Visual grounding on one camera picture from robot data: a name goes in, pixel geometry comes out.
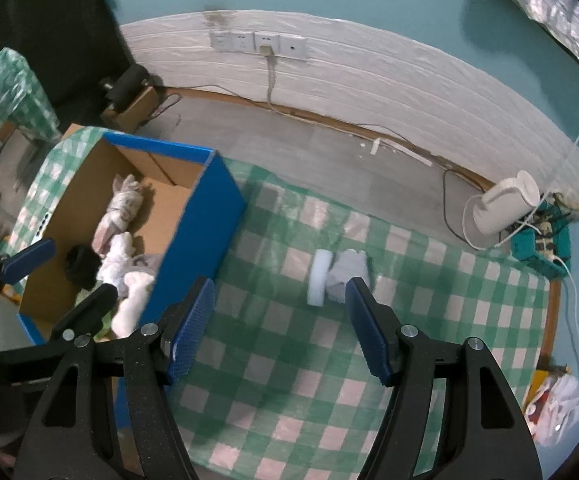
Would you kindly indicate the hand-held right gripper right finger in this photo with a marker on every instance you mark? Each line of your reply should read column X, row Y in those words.
column 369, row 330

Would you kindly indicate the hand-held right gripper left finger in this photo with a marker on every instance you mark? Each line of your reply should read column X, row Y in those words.
column 192, row 330

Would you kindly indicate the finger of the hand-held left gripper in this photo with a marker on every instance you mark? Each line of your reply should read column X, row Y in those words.
column 29, row 260
column 89, row 310

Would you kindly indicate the light green cloth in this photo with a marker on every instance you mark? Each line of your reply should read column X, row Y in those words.
column 102, row 329

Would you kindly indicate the cream towel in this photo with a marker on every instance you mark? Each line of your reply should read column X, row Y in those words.
column 129, row 285

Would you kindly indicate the grey towel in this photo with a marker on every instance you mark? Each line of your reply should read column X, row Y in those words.
column 352, row 267

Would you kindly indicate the white plastic tube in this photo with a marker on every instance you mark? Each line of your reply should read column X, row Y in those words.
column 318, row 280

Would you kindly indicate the small grey cloth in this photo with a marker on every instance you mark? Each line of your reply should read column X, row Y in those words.
column 148, row 262

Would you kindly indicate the blue cardboard box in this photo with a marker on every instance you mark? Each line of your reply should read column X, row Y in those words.
column 204, row 220

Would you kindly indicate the green checkered tablecloth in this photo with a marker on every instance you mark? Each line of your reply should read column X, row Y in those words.
column 294, row 360

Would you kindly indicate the green checkered table cover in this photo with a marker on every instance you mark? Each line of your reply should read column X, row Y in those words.
column 9, row 95

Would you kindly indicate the teal plastic basket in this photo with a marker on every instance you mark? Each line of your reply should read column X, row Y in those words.
column 529, row 255

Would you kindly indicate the white electric appliance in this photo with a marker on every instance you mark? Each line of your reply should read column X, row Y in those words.
column 502, row 205

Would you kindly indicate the brown cardboard box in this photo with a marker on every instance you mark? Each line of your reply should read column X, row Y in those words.
column 137, row 107

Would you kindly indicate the white power strip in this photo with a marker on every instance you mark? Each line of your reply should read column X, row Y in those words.
column 544, row 245

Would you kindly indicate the black device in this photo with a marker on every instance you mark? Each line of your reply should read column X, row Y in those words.
column 127, row 82

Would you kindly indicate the white red plastic bag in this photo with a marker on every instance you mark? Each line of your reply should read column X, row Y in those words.
column 562, row 410

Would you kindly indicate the large black cabinet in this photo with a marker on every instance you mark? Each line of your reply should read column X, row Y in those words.
column 44, row 20

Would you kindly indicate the silver foil sheet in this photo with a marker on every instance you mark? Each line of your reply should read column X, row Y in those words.
column 549, row 5

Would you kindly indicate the white wall socket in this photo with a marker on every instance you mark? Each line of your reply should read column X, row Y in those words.
column 243, row 42
column 293, row 47
column 267, row 44
column 220, row 41

